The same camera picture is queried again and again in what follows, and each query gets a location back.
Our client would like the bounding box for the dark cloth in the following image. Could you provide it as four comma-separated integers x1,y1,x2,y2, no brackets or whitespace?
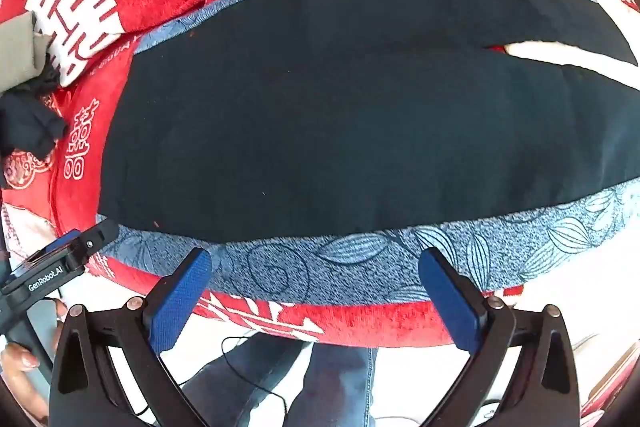
0,62,68,160

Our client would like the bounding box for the blue floral cloth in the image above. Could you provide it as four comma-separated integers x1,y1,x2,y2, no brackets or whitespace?
97,0,640,308

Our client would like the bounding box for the person's left hand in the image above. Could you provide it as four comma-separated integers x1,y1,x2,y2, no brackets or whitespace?
0,299,69,423

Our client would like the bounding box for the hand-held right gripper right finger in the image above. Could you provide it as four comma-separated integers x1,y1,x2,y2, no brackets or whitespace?
417,247,581,427

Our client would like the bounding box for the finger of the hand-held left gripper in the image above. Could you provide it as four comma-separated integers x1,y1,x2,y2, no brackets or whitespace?
75,219,121,260

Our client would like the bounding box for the person's left leg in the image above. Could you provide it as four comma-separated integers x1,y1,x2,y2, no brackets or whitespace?
182,332,313,427

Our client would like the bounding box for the grey cloth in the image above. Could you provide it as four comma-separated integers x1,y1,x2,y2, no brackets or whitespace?
0,14,53,92

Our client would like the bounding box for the black cable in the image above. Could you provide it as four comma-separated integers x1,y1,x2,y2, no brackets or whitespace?
221,336,290,427

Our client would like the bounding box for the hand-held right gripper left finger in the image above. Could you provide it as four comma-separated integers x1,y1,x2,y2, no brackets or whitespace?
48,248,213,427

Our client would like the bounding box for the person's right leg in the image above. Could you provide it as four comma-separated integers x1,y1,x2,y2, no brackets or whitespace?
285,342,379,427

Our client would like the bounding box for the person's leg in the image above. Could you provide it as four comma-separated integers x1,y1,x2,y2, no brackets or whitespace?
285,342,379,427
182,332,313,427

